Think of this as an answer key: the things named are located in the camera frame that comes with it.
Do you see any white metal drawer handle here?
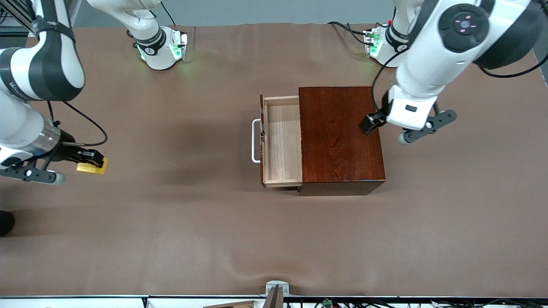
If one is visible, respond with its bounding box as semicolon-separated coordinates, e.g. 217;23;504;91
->
252;118;262;164

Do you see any grey front camera mount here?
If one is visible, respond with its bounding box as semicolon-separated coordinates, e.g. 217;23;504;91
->
262;280;290;308

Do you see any thin black base cable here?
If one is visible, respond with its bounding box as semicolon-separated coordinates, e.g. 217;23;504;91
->
161;0;177;27

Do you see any table cover sheet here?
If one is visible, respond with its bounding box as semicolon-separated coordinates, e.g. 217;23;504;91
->
0;22;548;299

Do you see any arm base connector panel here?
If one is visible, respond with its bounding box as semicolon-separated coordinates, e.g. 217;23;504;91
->
363;27;381;58

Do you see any yellow block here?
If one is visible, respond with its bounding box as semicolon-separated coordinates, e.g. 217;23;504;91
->
76;157;108;175

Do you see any dark red wooden cabinet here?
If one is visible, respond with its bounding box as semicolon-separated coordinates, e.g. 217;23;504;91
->
298;86;387;196

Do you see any aluminium frame profile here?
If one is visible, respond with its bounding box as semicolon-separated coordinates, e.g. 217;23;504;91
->
0;0;82;36

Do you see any light wood drawer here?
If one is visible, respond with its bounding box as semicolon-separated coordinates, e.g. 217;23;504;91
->
260;94;304;191

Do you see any wooden board piece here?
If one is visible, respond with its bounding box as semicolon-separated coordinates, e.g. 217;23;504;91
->
203;300;257;308

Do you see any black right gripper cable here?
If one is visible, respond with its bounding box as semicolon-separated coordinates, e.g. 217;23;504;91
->
45;101;108;147

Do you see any black round object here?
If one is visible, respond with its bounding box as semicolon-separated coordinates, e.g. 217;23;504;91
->
0;210;15;237

